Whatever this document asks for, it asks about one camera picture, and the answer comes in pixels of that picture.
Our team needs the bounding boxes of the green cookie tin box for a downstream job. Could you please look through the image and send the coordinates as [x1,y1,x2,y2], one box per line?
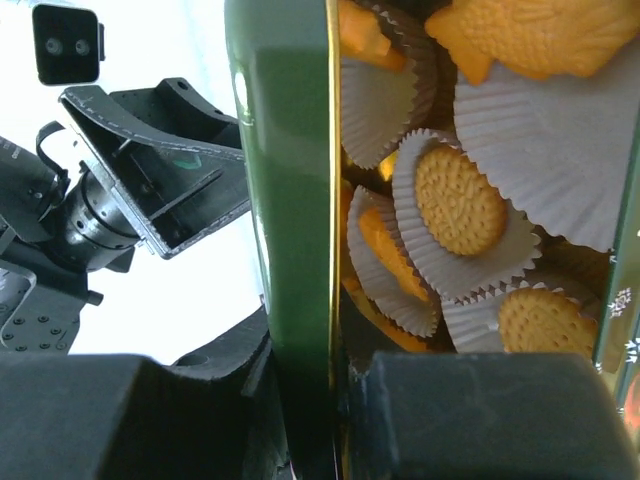
[338,1,639,389]

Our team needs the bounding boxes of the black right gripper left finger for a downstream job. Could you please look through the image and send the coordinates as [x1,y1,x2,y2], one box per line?
[1,310,290,479]

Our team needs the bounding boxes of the round orange chip cookie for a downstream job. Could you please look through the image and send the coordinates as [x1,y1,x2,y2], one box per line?
[414,145,507,256]

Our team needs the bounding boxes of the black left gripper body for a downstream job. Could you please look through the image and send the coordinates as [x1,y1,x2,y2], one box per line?
[49,119,250,260]

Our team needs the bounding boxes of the gold tin lid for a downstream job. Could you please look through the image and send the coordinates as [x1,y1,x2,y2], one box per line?
[224,1,339,479]

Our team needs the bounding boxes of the orange fish cookie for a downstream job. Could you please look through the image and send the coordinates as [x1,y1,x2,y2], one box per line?
[424,0,639,85]
[338,0,406,72]

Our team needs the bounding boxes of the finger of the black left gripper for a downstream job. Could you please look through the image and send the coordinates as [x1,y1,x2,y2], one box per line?
[59,86,244,163]
[109,77,240,149]

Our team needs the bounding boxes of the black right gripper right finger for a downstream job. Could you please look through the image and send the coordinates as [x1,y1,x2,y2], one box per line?
[349,352,639,479]

